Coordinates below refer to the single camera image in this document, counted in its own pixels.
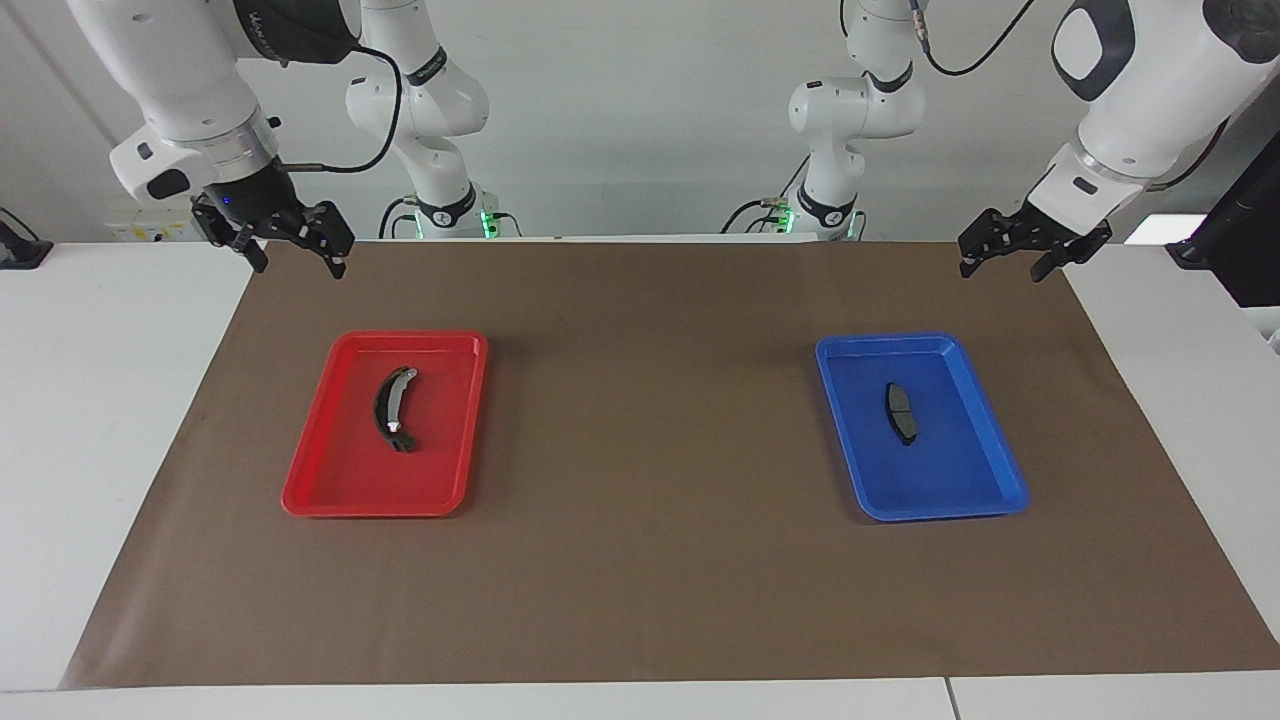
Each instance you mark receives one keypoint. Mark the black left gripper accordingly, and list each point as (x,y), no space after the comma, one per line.
(1040,232)

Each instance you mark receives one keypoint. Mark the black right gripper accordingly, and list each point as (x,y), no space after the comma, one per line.
(255,200)

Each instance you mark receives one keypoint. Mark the small dark brake pad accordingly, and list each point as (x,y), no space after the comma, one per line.
(902,415)

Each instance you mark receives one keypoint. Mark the long curved brake pad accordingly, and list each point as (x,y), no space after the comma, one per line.
(384,410)

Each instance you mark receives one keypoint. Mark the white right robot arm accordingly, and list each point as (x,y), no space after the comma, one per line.
(180,70)

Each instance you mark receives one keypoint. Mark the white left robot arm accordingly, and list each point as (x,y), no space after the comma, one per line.
(1150,90)

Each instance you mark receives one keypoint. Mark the blue plastic tray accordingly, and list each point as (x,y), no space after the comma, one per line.
(950,470)

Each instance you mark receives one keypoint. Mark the red plastic tray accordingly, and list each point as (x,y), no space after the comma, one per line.
(350,480)

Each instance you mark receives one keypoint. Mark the black clamp device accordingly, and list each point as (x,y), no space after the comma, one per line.
(22,250)

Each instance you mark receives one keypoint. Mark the brown paper mat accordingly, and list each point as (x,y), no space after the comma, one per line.
(650,560)

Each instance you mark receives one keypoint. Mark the white wall socket box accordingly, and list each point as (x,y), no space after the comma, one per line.
(140,230)

